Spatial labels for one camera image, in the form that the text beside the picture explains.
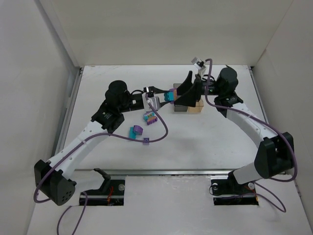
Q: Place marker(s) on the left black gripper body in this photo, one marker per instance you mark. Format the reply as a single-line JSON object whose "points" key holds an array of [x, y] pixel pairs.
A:
{"points": [[148, 95]]}

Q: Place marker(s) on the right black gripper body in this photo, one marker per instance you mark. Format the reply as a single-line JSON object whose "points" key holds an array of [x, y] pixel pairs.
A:
{"points": [[197, 86]]}

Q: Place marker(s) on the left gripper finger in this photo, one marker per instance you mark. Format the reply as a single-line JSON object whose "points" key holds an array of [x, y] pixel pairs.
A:
{"points": [[155, 90], [161, 104]]}

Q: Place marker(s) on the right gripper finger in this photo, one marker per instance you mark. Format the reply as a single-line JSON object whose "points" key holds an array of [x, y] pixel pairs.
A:
{"points": [[186, 84], [187, 95]]}

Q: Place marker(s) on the teal lego brick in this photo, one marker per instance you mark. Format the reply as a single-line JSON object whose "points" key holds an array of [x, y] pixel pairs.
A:
{"points": [[167, 96]]}

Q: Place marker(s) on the purple lego brick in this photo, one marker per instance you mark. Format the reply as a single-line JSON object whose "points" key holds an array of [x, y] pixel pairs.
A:
{"points": [[173, 94]]}

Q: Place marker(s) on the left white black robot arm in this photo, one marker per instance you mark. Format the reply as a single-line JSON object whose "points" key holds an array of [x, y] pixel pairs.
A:
{"points": [[53, 177]]}

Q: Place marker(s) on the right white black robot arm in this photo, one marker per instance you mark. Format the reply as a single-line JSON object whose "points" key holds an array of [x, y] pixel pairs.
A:
{"points": [[275, 152]]}

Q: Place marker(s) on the grey transparent container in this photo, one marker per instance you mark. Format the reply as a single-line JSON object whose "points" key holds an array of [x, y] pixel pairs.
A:
{"points": [[179, 108]]}

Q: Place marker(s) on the teal purple lego stack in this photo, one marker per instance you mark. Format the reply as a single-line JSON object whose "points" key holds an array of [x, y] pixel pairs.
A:
{"points": [[150, 117]]}

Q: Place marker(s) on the teal lego with purple arch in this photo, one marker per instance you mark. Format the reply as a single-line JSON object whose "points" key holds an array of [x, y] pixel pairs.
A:
{"points": [[135, 131]]}

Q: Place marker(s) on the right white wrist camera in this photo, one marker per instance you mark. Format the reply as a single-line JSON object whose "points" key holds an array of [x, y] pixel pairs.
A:
{"points": [[200, 65]]}

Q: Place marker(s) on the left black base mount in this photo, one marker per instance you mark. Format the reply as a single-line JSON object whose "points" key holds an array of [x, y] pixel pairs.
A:
{"points": [[109, 193]]}

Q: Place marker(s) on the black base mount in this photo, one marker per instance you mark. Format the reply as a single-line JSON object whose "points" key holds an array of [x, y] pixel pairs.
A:
{"points": [[109, 193], [227, 192]]}

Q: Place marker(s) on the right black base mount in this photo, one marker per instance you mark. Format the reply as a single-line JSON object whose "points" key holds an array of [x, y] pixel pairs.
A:
{"points": [[227, 192]]}

